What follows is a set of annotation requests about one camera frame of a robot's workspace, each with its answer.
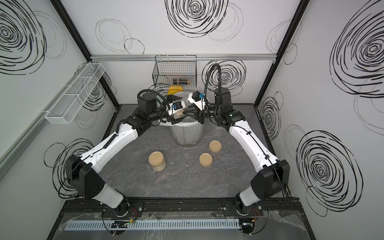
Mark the rice jar tan lid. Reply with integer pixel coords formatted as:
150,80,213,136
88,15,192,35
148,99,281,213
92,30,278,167
149,152,166,172
171,100,195,124

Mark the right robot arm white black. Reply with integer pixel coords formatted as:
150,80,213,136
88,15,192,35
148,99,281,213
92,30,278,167
186,88,290,210

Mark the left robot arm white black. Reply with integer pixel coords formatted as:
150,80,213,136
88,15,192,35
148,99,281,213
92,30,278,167
65,89,184,216

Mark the yellow toast slice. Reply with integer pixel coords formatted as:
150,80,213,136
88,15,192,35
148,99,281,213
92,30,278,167
167,86,184,95

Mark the white plastic bin liner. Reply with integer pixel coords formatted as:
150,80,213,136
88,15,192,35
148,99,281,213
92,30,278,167
160,91,207,127

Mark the dark bottle in basket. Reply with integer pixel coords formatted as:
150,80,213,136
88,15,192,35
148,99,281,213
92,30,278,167
172,79,191,86

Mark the metal mesh trash bin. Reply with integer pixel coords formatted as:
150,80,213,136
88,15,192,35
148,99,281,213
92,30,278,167
171,122,205,148

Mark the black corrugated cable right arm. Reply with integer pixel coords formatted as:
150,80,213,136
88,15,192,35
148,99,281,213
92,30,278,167
203,62,223,106

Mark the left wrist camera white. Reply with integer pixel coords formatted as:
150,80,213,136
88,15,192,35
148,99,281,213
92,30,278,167
168,101,186,116

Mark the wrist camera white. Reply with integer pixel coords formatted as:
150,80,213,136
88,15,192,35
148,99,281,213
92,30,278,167
168,101,186,116
188,91,206,111

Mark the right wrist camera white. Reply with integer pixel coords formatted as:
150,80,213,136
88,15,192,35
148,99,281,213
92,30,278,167
188,91,206,111

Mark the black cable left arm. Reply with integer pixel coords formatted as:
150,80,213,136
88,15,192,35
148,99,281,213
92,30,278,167
136,88,172,124

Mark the black wire wall basket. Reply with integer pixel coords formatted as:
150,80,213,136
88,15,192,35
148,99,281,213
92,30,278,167
152,60,197,88

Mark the aluminium wall rail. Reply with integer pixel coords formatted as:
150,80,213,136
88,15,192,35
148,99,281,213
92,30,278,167
91,53,277,62

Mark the white mesh wall shelf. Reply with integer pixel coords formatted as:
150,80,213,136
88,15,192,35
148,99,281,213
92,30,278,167
45,63,105,125

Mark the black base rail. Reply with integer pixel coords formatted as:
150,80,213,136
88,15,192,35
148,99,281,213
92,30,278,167
60,197,303,218

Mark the white slotted cable duct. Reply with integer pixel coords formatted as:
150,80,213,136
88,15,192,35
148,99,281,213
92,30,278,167
64,219,240,231

